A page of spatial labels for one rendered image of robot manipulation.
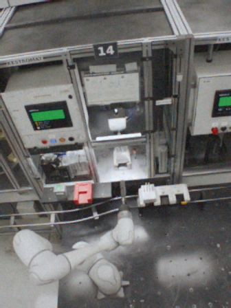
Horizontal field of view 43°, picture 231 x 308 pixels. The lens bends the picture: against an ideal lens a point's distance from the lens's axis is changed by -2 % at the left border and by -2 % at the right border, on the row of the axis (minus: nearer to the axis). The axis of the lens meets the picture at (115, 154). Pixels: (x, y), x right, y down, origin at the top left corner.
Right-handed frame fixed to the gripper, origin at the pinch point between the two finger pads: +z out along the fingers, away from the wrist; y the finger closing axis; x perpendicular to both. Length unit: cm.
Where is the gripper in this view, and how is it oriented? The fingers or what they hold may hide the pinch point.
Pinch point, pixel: (122, 187)
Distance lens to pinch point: 200.2
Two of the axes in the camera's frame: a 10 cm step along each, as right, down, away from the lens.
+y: -1.0, -6.6, -7.4
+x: -9.9, 0.9, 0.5
